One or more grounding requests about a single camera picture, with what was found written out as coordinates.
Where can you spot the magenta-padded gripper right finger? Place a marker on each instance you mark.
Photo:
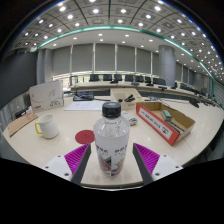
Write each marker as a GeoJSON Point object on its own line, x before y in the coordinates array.
{"type": "Point", "coordinates": [146, 159]}

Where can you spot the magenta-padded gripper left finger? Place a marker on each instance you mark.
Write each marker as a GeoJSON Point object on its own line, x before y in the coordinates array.
{"type": "Point", "coordinates": [77, 160]}

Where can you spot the clear water bottle black cap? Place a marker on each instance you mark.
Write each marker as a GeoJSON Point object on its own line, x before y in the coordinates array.
{"type": "Point", "coordinates": [111, 140]}

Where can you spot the flat round red coaster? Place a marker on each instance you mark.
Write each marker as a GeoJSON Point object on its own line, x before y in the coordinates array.
{"type": "Point", "coordinates": [83, 136]}

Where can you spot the open red-sided cardboard box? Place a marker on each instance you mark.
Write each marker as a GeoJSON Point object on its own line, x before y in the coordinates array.
{"type": "Point", "coordinates": [156, 125]}

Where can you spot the grey-green tool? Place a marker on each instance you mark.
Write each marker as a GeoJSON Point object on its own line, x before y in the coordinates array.
{"type": "Point", "coordinates": [166, 115]}

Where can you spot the white paper sheet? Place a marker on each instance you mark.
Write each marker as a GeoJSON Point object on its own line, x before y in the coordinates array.
{"type": "Point", "coordinates": [83, 105]}

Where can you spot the black bag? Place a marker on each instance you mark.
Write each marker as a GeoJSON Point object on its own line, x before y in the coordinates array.
{"type": "Point", "coordinates": [83, 96]}

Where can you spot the black tool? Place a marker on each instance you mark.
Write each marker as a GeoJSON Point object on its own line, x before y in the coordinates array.
{"type": "Point", "coordinates": [128, 98]}

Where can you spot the flat brown cardboard sheet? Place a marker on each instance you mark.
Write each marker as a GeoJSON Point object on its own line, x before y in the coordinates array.
{"type": "Point", "coordinates": [20, 123]}

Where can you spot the white printed cardboard box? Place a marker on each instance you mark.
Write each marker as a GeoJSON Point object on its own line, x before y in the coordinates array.
{"type": "Point", "coordinates": [46, 96]}

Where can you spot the long curved conference desk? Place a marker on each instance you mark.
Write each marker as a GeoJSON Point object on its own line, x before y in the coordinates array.
{"type": "Point", "coordinates": [106, 85]}

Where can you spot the ceiling lights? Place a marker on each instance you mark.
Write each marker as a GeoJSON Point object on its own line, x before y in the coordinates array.
{"type": "Point", "coordinates": [123, 11]}

